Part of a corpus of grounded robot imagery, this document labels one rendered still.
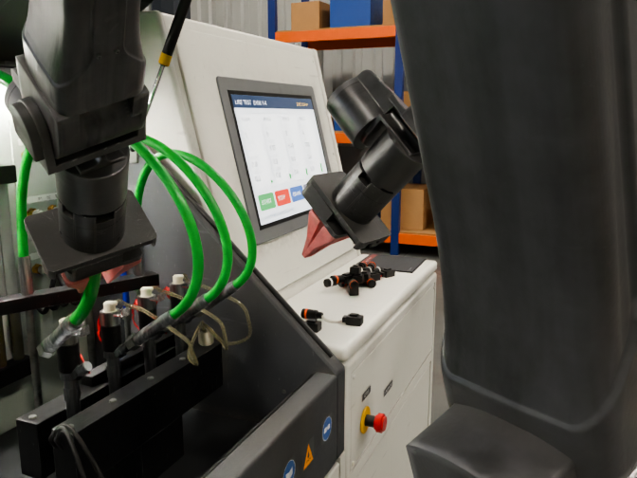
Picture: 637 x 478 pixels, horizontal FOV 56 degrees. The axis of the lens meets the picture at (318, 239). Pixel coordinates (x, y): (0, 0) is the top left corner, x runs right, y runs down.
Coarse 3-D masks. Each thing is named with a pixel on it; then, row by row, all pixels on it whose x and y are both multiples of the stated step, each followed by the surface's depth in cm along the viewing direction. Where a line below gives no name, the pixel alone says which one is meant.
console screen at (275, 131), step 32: (224, 96) 120; (256, 96) 132; (288, 96) 146; (256, 128) 129; (288, 128) 143; (320, 128) 161; (256, 160) 127; (288, 160) 141; (320, 160) 157; (256, 192) 125; (288, 192) 138; (256, 224) 123; (288, 224) 136
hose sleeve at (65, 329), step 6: (66, 318) 65; (60, 324) 66; (66, 324) 65; (72, 324) 65; (54, 330) 67; (60, 330) 66; (66, 330) 65; (72, 330) 65; (48, 336) 68; (54, 336) 67; (60, 336) 67; (66, 336) 66; (48, 342) 68; (54, 342) 68; (60, 342) 68; (48, 348) 69; (54, 348) 69
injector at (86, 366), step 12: (72, 336) 78; (60, 348) 78; (72, 348) 79; (60, 360) 79; (72, 360) 79; (60, 372) 79; (72, 372) 79; (84, 372) 79; (72, 384) 80; (72, 396) 80; (72, 408) 80
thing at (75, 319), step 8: (0, 72) 67; (0, 80) 66; (8, 80) 66; (96, 280) 61; (88, 288) 61; (96, 288) 62; (88, 296) 62; (96, 296) 62; (80, 304) 63; (88, 304) 62; (80, 312) 63; (88, 312) 63; (72, 320) 64; (80, 320) 64
